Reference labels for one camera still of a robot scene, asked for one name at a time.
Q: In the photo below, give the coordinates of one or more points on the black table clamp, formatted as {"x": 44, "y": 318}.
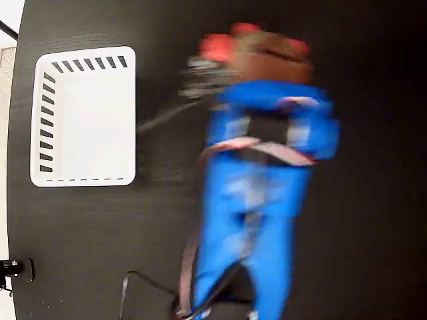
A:
{"x": 16, "y": 268}

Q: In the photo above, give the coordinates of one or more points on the white plastic basket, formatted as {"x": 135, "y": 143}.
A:
{"x": 96, "y": 126}

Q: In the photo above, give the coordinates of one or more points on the brown gripper black servo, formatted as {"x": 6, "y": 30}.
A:
{"x": 267, "y": 71}

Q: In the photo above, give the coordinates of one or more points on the small camera circuit board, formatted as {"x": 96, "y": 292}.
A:
{"x": 207, "y": 78}

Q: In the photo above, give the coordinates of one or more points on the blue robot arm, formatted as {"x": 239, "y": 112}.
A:
{"x": 253, "y": 200}

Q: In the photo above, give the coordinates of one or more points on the black rod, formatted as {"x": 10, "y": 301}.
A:
{"x": 8, "y": 29}

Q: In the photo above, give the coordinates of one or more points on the red turtle toy gold shell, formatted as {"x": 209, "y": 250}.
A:
{"x": 217, "y": 46}

